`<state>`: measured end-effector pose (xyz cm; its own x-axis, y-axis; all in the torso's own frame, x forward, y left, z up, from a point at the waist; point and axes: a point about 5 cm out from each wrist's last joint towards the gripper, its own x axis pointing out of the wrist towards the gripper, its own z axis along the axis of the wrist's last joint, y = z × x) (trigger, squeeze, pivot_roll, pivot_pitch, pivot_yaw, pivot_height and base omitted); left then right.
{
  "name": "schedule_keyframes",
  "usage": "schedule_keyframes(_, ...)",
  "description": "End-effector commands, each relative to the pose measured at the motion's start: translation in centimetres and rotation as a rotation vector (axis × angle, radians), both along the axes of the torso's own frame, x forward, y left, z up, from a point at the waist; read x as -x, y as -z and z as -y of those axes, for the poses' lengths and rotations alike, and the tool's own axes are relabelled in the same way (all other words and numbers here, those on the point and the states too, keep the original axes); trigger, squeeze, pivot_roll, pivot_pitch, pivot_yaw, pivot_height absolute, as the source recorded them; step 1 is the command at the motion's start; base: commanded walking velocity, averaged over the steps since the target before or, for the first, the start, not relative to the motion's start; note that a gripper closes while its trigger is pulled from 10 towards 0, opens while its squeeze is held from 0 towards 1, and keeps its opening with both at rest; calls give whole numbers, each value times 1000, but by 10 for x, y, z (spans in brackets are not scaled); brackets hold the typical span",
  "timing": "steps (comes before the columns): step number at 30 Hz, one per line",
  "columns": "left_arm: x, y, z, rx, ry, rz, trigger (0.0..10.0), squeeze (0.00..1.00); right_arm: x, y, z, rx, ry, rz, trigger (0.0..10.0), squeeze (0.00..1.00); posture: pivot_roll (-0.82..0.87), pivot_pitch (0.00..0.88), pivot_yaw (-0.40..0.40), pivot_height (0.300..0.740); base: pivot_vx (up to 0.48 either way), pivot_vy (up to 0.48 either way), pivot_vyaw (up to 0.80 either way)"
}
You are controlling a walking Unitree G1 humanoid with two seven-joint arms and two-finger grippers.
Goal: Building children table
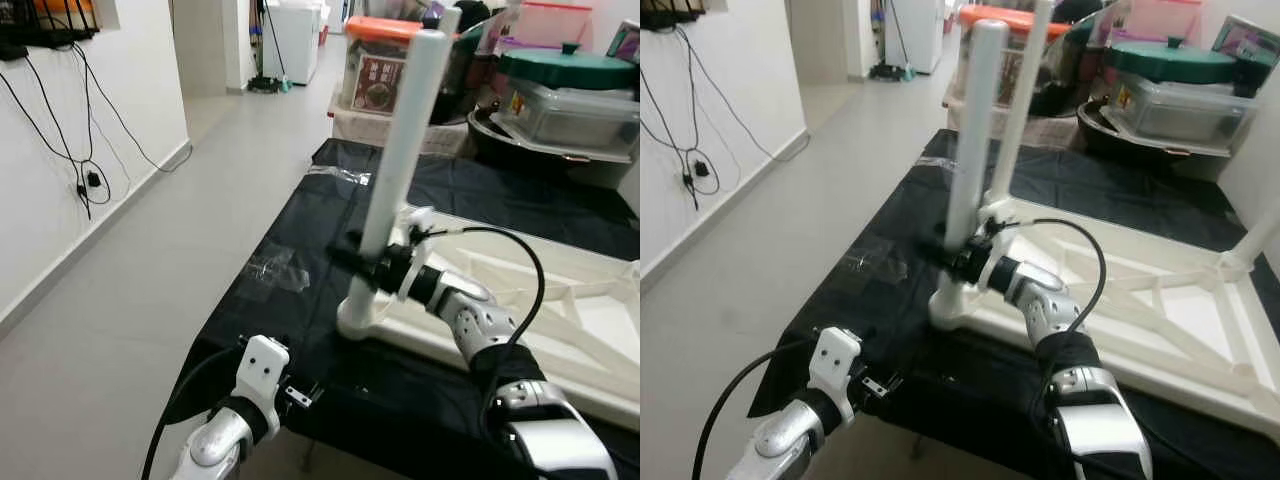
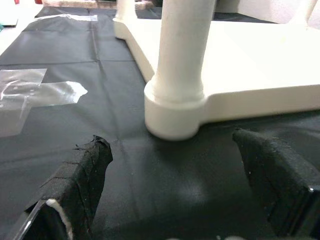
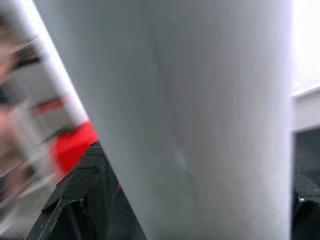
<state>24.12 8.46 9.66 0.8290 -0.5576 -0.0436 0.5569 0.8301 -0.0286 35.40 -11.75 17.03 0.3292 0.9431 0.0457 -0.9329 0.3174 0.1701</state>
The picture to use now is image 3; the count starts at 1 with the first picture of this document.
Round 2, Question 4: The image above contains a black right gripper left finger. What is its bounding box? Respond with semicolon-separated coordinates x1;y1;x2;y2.
26;140;149;240

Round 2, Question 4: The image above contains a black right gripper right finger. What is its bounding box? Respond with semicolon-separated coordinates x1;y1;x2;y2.
290;162;320;240

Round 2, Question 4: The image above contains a white plastic table leg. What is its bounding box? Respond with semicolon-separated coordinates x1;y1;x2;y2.
33;0;296;240
23;0;90;126

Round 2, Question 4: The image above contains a red plastic stool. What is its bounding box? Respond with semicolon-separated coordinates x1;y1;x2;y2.
47;119;101;177

